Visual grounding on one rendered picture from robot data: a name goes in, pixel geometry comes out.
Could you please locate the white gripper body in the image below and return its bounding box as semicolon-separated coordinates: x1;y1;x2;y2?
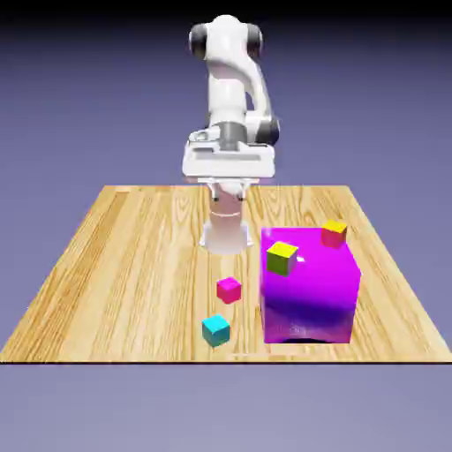
181;139;276;185

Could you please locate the small yellow cube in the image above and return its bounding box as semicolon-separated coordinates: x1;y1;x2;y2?
266;240;299;277

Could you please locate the small pink cube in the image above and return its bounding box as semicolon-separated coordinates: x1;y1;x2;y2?
215;275;243;305

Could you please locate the small orange cube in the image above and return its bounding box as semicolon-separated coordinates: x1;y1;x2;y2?
320;219;348;249

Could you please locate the small cyan cube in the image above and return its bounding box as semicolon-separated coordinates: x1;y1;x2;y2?
201;313;231;348

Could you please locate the large magenta box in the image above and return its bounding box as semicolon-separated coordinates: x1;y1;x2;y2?
260;226;362;345

